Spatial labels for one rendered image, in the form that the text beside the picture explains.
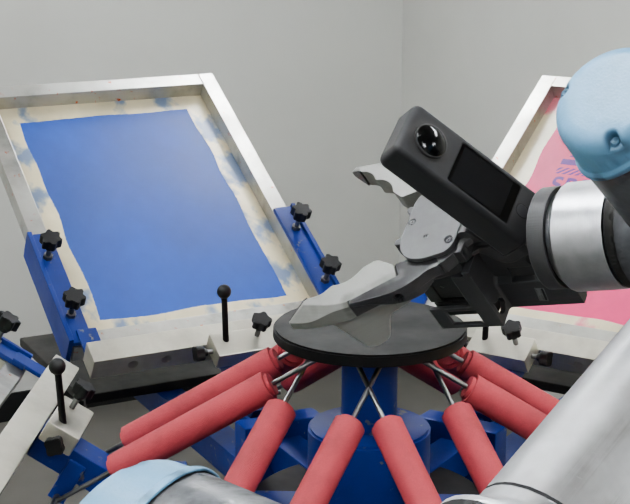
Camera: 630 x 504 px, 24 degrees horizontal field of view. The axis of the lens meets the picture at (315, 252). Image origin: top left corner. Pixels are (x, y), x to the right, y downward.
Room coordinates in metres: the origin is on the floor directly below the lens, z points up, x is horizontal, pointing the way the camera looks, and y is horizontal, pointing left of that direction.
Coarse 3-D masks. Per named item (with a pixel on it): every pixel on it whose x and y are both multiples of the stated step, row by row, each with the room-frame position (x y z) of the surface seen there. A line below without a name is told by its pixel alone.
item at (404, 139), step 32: (416, 128) 0.96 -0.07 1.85; (448, 128) 0.98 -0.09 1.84; (384, 160) 0.96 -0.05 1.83; (416, 160) 0.95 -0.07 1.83; (448, 160) 0.96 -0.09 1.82; (480, 160) 0.98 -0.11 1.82; (448, 192) 0.95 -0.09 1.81; (480, 192) 0.96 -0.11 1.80; (512, 192) 0.98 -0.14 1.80; (480, 224) 0.96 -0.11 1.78; (512, 224) 0.96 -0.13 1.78
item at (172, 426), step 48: (240, 384) 2.17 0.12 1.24; (288, 384) 2.58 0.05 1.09; (432, 384) 2.52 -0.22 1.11; (480, 384) 2.14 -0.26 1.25; (528, 384) 2.27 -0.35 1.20; (144, 432) 2.28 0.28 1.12; (192, 432) 2.15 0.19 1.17; (336, 432) 2.02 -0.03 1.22; (384, 432) 2.02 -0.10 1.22; (480, 432) 2.06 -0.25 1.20; (528, 432) 2.13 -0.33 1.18; (96, 480) 2.18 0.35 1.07; (240, 480) 2.01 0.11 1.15; (336, 480) 1.98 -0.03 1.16; (480, 480) 2.00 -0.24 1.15
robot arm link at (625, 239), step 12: (612, 216) 0.92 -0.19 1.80; (612, 228) 0.91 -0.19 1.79; (624, 228) 0.91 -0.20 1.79; (612, 240) 0.91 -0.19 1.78; (624, 240) 0.91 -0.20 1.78; (612, 252) 0.91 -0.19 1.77; (624, 252) 0.91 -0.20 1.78; (612, 264) 0.91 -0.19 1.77; (624, 264) 0.91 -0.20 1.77; (624, 276) 0.92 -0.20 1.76
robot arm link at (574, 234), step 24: (576, 192) 0.95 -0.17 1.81; (600, 192) 0.93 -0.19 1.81; (552, 216) 0.94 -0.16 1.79; (576, 216) 0.93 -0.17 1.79; (600, 216) 0.92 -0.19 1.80; (552, 240) 0.94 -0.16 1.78; (576, 240) 0.93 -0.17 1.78; (600, 240) 0.92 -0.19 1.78; (552, 264) 0.94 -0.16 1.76; (576, 264) 0.93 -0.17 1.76; (600, 264) 0.92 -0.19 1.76; (576, 288) 0.94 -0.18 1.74; (600, 288) 0.94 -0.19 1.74; (624, 288) 0.93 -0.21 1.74
